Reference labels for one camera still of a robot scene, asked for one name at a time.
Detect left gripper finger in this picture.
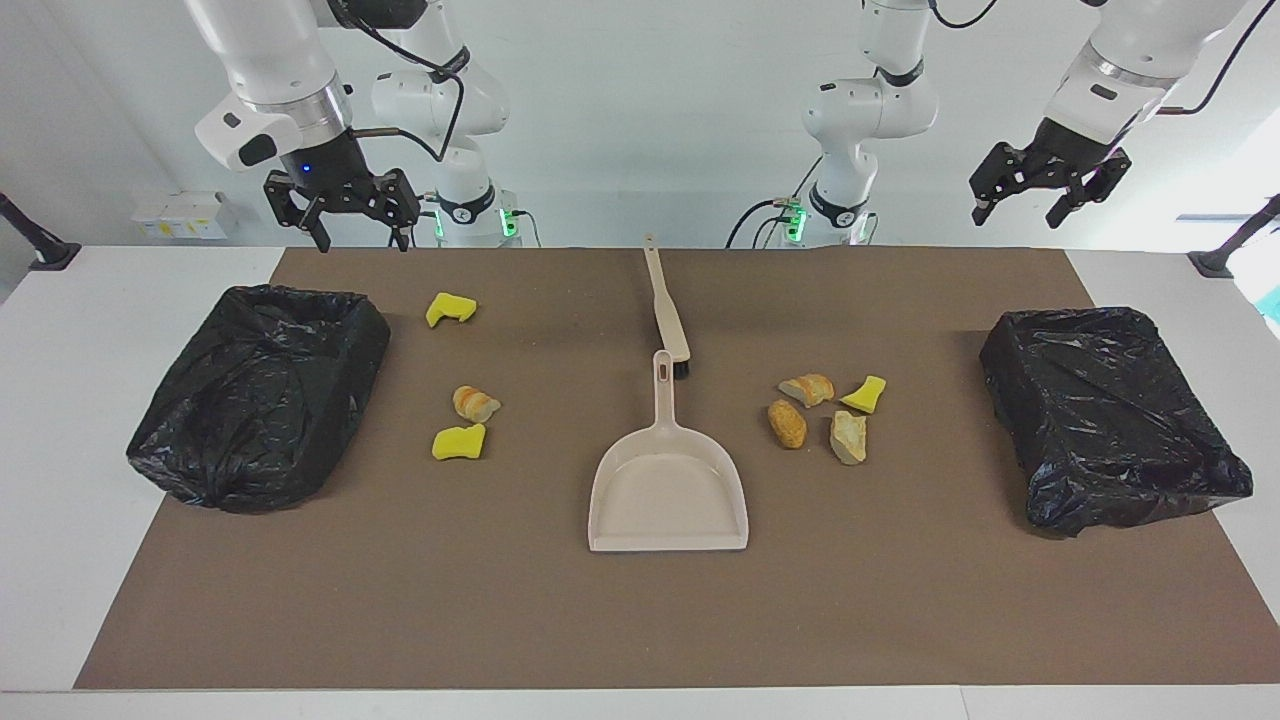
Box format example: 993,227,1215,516
969,142,1033,226
1045,148,1133,230

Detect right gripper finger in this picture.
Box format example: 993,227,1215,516
263,170,333,254
368,167,422,252

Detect notched yellow sponge piece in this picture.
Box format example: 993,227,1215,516
425,292,478,329

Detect small striped bread piece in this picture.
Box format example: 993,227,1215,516
452,385,502,424

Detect yellow sponge block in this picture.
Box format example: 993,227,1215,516
431,423,488,462

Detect yellow sponge wedge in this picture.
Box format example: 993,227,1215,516
838,375,888,415

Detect striped croissant piece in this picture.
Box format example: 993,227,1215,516
778,373,836,408

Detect beige hand brush black bristles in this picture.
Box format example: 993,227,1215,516
643,234,693,379

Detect pale bread chunk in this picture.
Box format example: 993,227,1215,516
829,409,869,467

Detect brown oval bread roll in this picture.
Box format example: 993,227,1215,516
767,399,808,450

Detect beige plastic dustpan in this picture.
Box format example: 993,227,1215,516
587,350,750,553

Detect black bag lined bin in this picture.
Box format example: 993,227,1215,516
126,284,392,515
978,306,1255,539

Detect white cardboard box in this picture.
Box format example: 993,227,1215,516
130,190,233,241

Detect black clamp stand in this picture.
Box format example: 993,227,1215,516
0,192,83,272
1187,193,1280,279

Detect brown table mat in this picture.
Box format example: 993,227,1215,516
73,247,1280,691

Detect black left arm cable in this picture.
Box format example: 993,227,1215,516
1150,0,1280,116

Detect black left base cable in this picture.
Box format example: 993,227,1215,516
725,197,801,249

